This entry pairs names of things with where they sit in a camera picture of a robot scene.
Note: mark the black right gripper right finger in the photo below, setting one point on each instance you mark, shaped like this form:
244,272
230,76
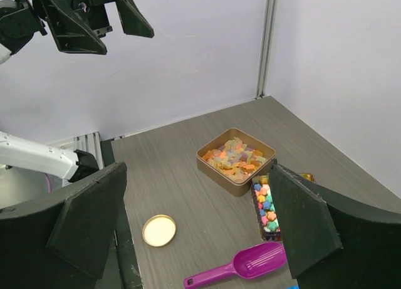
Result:
308,231

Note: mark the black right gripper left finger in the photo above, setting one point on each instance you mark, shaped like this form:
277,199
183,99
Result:
85,226

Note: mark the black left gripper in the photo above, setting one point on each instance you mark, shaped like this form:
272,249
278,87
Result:
77,26

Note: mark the magenta plastic scoop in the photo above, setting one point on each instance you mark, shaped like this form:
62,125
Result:
248,264

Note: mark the gold tin of popsicle candies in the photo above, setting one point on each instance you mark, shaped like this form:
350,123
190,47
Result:
233,158

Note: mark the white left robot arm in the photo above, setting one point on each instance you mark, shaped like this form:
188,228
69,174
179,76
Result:
19,23

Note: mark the dark tin of star candies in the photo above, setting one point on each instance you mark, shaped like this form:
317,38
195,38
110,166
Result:
265,209

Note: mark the round gold jar lid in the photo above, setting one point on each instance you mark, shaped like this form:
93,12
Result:
159,230

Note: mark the aluminium corner post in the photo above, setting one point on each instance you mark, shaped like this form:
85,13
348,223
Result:
268,26

